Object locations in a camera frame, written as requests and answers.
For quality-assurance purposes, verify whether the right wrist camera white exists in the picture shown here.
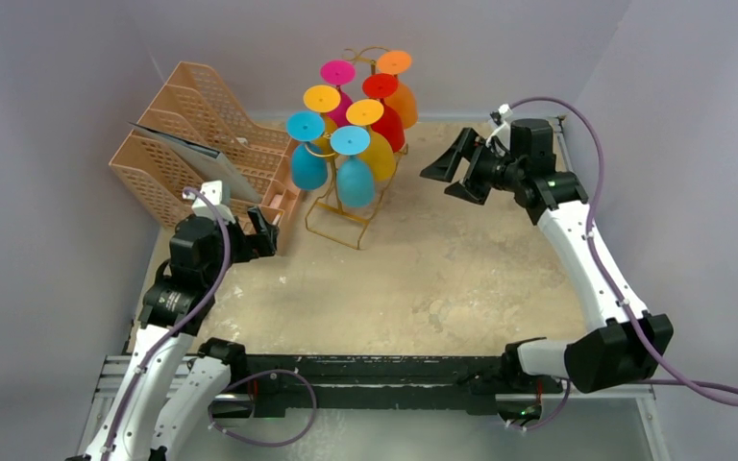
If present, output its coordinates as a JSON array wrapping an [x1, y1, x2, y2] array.
[[485, 104, 513, 152]]

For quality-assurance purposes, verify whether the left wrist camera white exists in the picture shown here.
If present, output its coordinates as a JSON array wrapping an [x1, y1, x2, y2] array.
[[182, 181, 235, 224]]

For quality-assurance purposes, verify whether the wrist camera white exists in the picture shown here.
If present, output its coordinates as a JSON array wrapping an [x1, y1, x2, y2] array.
[[182, 181, 235, 224], [485, 104, 513, 152]]

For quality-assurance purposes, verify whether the pink plastic file organizer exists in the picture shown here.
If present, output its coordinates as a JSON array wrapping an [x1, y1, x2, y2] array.
[[109, 61, 303, 254]]

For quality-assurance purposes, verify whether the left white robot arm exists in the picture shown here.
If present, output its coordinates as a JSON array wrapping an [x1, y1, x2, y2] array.
[[79, 206, 279, 460]]

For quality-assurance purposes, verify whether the blue wine glass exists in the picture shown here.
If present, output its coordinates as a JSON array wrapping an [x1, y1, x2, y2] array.
[[286, 110, 328, 191], [330, 126, 375, 207]]

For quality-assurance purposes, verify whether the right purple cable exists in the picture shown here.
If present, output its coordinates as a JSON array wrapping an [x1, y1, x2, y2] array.
[[505, 96, 738, 434]]

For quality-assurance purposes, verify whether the orange wine glass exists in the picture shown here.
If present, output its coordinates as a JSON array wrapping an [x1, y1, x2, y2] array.
[[377, 50, 419, 130]]

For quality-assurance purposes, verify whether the magenta wine glass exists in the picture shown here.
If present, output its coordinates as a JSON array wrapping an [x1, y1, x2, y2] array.
[[319, 60, 356, 127]]

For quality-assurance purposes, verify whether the red wine glass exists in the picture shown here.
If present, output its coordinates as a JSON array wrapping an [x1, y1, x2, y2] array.
[[362, 73, 406, 152]]

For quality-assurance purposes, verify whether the yellow wine glass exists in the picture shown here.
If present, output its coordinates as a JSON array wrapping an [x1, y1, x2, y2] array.
[[346, 99, 396, 182], [303, 85, 341, 157]]

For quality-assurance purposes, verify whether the grey folder in organizer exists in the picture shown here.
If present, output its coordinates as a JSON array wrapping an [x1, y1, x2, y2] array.
[[131, 122, 262, 204]]

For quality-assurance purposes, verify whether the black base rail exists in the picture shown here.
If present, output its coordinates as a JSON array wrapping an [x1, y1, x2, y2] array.
[[197, 338, 562, 418]]

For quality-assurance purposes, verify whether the gold wire glass rack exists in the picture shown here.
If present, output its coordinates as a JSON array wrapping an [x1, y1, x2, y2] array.
[[304, 48, 408, 250]]

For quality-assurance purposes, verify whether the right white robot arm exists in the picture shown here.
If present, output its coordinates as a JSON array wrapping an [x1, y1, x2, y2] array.
[[420, 118, 674, 393]]

